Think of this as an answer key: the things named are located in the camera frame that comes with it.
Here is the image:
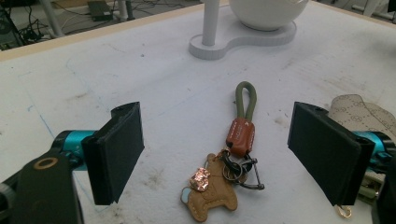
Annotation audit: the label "black cables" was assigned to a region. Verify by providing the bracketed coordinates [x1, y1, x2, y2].
[0, 0, 52, 50]

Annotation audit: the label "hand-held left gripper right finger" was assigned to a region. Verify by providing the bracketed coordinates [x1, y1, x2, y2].
[287, 101, 396, 207]

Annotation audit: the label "beige patterned pouch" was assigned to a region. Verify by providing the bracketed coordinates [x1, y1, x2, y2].
[327, 93, 396, 218]

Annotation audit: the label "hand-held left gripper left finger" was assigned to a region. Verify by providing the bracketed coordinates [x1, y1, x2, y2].
[52, 101, 146, 206]

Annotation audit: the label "white metal stand leg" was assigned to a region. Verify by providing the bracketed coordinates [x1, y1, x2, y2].
[39, 0, 65, 38]

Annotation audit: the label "keychain with green loop strap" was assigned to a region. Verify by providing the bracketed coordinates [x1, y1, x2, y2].
[180, 80, 266, 223]

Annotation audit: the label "white stand with round bowl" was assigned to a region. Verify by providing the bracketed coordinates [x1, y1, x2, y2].
[188, 0, 310, 61]

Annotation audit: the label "dark power adapter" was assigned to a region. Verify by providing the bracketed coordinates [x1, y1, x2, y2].
[87, 0, 114, 22]

